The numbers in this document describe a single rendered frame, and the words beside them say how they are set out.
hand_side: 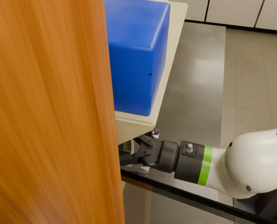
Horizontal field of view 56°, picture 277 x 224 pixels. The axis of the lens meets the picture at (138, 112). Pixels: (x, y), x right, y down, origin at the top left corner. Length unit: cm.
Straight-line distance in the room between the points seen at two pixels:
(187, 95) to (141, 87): 92
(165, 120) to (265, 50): 256
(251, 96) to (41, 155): 259
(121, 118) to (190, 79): 99
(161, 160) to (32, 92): 45
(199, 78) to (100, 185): 107
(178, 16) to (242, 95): 227
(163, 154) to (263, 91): 233
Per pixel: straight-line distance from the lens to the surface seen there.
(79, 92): 16
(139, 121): 29
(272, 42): 369
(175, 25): 47
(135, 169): 60
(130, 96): 28
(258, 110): 263
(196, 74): 130
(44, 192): 32
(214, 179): 60
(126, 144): 89
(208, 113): 112
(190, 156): 59
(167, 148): 60
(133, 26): 27
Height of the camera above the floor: 173
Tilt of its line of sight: 47 degrees down
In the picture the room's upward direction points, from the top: straight up
